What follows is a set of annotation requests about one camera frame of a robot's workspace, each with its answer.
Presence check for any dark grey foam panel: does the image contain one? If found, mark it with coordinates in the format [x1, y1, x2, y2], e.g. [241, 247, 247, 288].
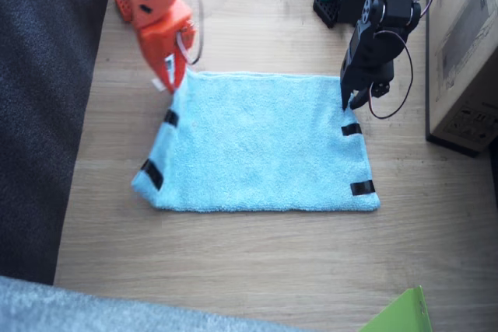
[0, 0, 117, 286]

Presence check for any light blue towel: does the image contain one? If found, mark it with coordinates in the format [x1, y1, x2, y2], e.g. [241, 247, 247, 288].
[131, 70, 381, 215]

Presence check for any brown cardboard box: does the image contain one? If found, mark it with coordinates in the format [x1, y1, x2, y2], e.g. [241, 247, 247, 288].
[425, 0, 498, 158]

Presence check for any light grey foam panel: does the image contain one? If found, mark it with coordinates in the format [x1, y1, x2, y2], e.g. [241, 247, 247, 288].
[0, 275, 312, 332]

